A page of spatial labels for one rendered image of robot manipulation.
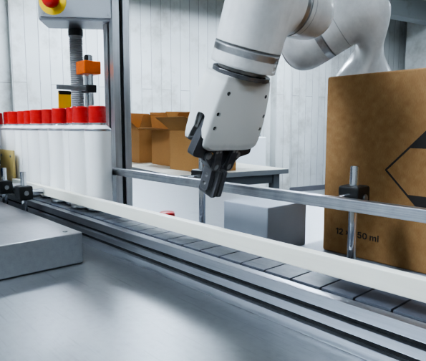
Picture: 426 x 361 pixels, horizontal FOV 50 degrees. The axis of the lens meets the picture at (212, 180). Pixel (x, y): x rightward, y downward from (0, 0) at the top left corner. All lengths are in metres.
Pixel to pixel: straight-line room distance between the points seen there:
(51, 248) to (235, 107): 0.35
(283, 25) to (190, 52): 5.83
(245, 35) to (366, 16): 0.45
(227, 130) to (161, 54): 5.62
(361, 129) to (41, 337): 0.49
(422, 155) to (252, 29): 0.28
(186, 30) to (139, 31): 0.68
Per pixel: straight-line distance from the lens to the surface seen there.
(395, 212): 0.52
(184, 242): 0.66
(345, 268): 0.47
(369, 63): 1.01
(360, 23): 0.97
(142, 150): 3.39
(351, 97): 0.70
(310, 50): 0.98
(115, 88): 1.11
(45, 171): 1.12
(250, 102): 0.59
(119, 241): 0.76
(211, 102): 0.56
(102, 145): 0.90
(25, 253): 0.72
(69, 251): 0.75
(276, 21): 0.56
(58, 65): 5.73
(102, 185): 0.91
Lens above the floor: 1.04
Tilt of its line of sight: 7 degrees down
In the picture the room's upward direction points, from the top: straight up
